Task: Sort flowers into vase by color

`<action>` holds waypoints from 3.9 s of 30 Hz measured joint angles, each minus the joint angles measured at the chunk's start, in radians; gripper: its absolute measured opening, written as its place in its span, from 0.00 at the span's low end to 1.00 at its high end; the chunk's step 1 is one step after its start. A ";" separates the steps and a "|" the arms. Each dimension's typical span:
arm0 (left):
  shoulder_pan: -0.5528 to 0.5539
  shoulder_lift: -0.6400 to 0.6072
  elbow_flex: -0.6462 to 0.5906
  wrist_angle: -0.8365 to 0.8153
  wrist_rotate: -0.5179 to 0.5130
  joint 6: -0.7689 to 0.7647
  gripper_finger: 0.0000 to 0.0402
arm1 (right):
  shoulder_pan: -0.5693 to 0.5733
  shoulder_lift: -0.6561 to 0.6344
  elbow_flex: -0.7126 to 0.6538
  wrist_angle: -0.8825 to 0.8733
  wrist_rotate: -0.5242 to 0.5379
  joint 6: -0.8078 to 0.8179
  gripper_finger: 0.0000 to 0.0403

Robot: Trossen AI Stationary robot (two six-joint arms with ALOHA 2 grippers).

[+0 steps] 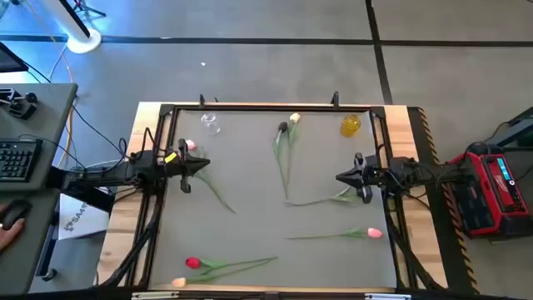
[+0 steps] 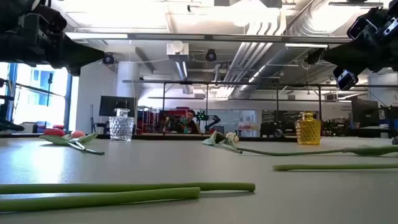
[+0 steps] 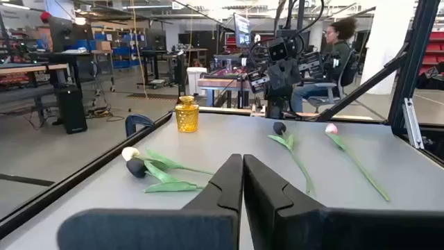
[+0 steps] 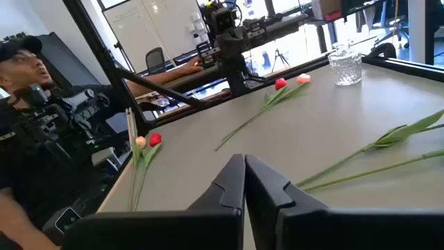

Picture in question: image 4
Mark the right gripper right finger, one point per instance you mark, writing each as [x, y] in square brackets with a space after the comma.
[312, 229]

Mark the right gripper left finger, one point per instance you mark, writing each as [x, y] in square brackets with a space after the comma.
[194, 229]

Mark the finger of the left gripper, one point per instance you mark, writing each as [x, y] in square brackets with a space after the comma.
[223, 47]
[238, 43]

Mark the pink artificial tulip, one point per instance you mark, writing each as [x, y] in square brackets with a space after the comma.
[303, 79]

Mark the cream artificial tulip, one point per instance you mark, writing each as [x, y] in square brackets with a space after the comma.
[381, 169]

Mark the short green flower stem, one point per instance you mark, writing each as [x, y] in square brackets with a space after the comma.
[140, 142]

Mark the black artificial tulip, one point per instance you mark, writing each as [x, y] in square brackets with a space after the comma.
[409, 130]

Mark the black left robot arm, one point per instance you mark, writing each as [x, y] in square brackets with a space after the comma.
[237, 81]

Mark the clear glass vase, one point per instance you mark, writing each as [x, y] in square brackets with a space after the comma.
[345, 67]

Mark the black background desk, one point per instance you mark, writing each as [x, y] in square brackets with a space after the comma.
[284, 24]

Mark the person's hand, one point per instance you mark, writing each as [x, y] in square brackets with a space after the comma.
[192, 66]

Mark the black tripod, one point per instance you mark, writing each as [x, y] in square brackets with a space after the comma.
[279, 59]

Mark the yellow label tag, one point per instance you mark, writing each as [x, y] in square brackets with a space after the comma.
[209, 4]

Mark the white board panel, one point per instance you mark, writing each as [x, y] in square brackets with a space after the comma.
[156, 31]

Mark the black office chair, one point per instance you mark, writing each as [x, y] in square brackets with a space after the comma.
[155, 60]

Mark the cardboard box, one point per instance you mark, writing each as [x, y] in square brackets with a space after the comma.
[326, 7]

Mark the smartphone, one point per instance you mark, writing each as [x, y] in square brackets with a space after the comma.
[67, 219]

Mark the blue chair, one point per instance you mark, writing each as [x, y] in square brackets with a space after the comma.
[395, 26]

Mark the person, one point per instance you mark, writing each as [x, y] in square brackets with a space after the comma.
[27, 71]

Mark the person's black cap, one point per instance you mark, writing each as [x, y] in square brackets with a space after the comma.
[17, 47]

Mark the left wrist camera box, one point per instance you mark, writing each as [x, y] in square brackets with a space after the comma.
[223, 20]

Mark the black aluminium frame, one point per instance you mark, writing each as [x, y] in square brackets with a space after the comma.
[105, 59]

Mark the silver metal bracket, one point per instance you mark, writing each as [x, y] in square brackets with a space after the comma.
[131, 125]

